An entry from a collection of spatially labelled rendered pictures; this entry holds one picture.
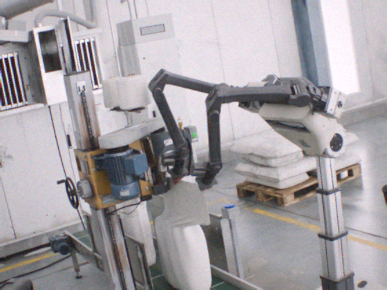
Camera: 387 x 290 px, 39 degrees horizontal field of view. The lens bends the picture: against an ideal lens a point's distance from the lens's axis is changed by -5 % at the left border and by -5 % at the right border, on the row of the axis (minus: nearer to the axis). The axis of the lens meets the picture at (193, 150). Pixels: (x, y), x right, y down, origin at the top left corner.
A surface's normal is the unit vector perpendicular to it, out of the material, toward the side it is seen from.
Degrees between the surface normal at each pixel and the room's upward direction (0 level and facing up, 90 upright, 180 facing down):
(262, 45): 90
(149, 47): 90
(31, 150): 90
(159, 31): 90
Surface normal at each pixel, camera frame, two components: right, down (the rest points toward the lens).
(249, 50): 0.50, 0.09
